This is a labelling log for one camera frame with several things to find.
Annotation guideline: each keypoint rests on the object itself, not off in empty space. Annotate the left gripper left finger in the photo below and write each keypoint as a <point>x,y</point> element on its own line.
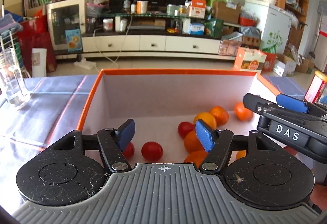
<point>112,143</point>

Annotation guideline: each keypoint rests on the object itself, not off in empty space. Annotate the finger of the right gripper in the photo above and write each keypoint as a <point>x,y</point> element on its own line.
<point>292,103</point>

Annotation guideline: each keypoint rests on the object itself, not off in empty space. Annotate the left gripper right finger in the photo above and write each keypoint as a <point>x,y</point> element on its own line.
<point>217,145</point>

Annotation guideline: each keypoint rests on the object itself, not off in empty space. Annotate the red cherry tomato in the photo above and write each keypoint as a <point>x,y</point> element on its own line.
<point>184,128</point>
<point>128,153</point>
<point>152,151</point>

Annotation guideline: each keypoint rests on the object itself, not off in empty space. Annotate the small orange mandarin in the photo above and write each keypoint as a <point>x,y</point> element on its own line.
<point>208,118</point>
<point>220,114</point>
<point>196,157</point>
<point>241,154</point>
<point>242,113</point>

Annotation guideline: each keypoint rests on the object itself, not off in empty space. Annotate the large orange fruit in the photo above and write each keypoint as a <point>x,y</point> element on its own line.
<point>191,142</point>

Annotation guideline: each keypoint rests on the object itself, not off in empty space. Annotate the red snack canister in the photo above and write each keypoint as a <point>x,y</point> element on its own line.
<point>317,88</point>

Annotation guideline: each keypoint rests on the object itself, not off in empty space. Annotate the fruit printed carton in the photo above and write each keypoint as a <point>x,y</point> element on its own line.
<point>249,60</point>

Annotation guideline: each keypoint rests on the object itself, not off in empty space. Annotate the orange cardboard box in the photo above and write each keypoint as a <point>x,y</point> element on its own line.
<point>158,100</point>

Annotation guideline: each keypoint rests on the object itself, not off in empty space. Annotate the blue plaid tablecloth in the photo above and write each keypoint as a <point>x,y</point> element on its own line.
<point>51,172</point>

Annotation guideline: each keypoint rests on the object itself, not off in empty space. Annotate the white small refrigerator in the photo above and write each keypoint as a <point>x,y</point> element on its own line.
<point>274,24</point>

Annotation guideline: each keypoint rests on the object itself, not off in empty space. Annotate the white power strip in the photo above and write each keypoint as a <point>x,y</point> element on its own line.
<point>85,64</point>

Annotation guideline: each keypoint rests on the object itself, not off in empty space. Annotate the white TV cabinet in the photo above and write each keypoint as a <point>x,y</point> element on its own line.
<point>170,46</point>

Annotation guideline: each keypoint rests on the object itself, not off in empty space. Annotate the glass mug with water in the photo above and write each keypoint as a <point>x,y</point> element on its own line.
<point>12,82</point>

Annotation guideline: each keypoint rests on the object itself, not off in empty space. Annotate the white glass door cabinet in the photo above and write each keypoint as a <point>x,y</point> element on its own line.
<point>62,16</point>

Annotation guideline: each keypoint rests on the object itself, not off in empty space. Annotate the white wire shopping cart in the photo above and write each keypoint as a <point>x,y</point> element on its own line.
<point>9,35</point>

